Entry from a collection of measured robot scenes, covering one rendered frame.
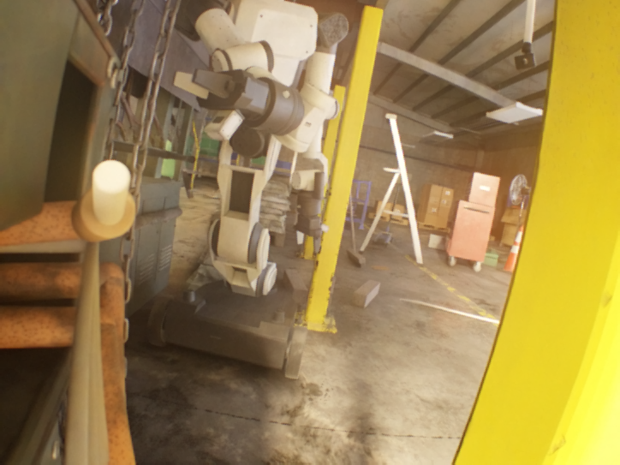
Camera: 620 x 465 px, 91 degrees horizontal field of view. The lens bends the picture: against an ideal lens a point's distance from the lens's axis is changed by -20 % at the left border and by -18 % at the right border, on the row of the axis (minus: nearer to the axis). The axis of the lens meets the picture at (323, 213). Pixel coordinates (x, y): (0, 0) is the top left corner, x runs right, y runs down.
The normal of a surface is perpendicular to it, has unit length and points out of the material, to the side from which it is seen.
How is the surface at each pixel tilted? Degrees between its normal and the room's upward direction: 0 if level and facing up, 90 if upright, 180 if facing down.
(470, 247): 90
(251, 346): 90
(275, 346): 90
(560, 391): 90
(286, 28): 104
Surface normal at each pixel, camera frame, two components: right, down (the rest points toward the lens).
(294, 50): 0.59, 0.42
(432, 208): 0.17, 0.11
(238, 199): -0.08, 0.36
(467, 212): -0.28, 0.03
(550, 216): -0.98, -0.18
